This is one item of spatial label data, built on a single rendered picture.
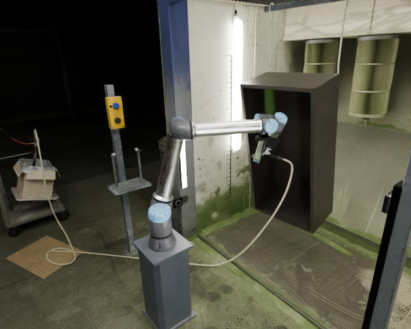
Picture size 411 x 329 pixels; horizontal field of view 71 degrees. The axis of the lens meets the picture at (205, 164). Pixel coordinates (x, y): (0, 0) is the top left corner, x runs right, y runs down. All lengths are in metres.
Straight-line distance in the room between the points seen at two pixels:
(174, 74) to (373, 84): 1.80
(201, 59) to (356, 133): 1.89
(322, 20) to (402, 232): 2.47
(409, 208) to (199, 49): 2.09
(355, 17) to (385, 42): 0.33
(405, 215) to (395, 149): 2.29
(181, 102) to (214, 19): 0.79
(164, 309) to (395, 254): 1.51
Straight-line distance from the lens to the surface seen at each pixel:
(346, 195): 3.37
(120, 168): 2.68
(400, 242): 1.18
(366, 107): 3.15
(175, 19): 2.58
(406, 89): 3.40
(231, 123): 1.79
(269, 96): 2.59
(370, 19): 3.07
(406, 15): 2.97
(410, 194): 1.11
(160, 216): 1.88
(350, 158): 3.47
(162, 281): 2.05
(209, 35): 2.78
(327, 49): 3.37
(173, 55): 2.55
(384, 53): 3.10
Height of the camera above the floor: 1.84
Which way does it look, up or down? 21 degrees down
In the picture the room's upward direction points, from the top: 2 degrees counter-clockwise
